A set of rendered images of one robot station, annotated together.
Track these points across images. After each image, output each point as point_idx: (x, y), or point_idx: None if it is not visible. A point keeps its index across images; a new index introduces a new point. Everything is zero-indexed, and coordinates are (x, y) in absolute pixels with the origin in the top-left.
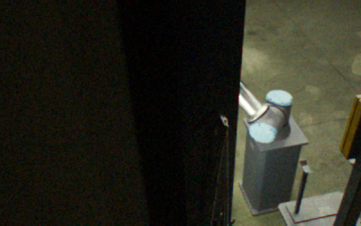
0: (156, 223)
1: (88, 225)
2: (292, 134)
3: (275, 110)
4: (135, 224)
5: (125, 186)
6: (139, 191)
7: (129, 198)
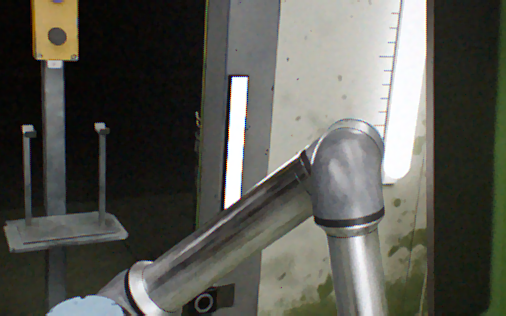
0: None
1: None
2: None
3: (105, 293)
4: None
5: (322, 110)
6: (309, 122)
7: (318, 131)
